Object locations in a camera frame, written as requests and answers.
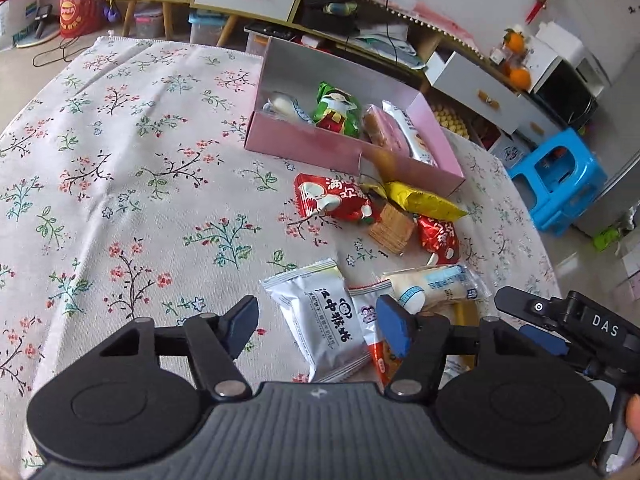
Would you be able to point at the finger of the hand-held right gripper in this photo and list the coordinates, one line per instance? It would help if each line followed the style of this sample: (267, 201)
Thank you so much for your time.
(525, 306)
(542, 340)

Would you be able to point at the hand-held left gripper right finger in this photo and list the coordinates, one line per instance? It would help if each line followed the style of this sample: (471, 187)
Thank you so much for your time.
(392, 325)

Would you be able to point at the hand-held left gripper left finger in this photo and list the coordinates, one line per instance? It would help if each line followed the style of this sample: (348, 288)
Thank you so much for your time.
(244, 322)

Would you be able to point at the white red cartoon snack packet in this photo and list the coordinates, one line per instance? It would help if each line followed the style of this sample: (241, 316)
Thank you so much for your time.
(365, 315)

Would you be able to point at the gold snack packet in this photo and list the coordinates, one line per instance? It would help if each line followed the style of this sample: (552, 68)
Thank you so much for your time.
(465, 317)

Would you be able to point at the white blue bread packet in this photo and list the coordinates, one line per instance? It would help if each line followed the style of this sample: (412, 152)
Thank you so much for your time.
(440, 282)

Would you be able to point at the white grey biscuit packet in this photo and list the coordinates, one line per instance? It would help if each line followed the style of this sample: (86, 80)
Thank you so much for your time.
(320, 320)

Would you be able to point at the clear cracker packet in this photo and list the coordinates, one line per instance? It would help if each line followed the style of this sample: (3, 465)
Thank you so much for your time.
(392, 230)

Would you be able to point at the small red snack packet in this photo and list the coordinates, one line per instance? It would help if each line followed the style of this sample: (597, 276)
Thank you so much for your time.
(440, 240)

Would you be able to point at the yellow snack packet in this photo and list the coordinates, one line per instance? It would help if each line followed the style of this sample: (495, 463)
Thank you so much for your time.
(425, 202)

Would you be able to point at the large red snack packet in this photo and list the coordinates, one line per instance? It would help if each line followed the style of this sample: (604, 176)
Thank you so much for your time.
(340, 200)

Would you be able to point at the pink cardboard box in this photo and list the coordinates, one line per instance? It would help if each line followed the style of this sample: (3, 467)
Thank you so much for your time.
(310, 142)

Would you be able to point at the person's right hand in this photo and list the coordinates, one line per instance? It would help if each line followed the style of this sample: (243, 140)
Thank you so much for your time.
(633, 422)

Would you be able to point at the floral tablecloth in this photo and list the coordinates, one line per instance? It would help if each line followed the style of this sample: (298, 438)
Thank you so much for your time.
(150, 210)

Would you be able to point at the white cartoon carton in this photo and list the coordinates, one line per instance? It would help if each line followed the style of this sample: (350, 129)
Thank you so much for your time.
(509, 152)

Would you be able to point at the blue plastic stool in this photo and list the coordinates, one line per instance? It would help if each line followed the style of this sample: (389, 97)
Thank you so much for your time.
(575, 160)

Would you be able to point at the long white snack packet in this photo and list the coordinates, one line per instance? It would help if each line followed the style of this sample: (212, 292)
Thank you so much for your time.
(417, 140)

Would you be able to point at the pink cake packet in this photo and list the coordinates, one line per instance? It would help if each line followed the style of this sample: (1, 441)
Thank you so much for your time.
(387, 132)

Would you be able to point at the yellow egg tray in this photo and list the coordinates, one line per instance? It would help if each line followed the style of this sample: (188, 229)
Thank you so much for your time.
(450, 117)

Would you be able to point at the small white blue bun packet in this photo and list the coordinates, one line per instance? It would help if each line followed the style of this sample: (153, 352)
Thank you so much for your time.
(282, 105)

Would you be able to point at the green cartoon snack packet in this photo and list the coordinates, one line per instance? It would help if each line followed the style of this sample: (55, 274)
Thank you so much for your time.
(337, 110)

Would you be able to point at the white microwave oven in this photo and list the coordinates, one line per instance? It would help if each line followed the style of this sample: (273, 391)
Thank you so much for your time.
(570, 85)

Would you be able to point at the orange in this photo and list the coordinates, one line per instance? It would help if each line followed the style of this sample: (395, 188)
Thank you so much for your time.
(515, 41)
(520, 77)

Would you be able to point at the white storage box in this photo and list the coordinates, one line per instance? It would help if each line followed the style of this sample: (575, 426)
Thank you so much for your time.
(257, 42)

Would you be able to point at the stack of papers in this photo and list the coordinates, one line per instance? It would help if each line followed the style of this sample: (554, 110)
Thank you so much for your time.
(385, 42)

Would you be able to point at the clear storage box blue lid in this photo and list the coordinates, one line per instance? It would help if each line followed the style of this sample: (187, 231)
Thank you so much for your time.
(206, 27)

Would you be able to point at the clear storage box pink lid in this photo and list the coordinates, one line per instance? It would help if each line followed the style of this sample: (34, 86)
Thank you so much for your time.
(148, 22)

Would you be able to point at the red gift bag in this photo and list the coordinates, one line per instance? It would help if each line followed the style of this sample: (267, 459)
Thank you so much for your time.
(75, 7)

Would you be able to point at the black device on white stand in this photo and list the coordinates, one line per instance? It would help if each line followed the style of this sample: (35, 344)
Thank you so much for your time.
(44, 17)

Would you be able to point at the white shopping bag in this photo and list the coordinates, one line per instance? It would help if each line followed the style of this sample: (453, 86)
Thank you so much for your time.
(20, 15)

